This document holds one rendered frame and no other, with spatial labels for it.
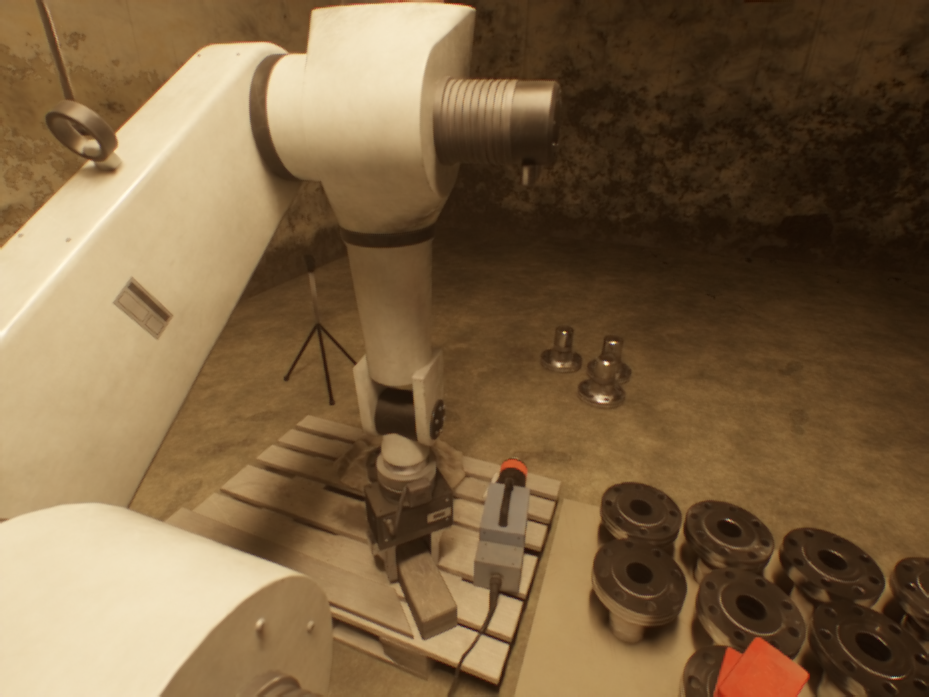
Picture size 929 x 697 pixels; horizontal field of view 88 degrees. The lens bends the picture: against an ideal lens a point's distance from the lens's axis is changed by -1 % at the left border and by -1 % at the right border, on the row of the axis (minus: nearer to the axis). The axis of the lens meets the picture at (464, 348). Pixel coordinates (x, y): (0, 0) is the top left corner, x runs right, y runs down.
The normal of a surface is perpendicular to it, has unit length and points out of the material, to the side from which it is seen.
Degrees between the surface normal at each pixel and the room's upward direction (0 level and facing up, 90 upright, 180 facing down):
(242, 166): 90
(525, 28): 90
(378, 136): 99
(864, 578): 0
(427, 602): 0
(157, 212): 90
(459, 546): 0
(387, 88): 65
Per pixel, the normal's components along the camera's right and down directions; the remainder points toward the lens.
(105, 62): 0.93, 0.18
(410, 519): 0.44, 0.40
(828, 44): -0.36, 0.41
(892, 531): 0.01, -0.90
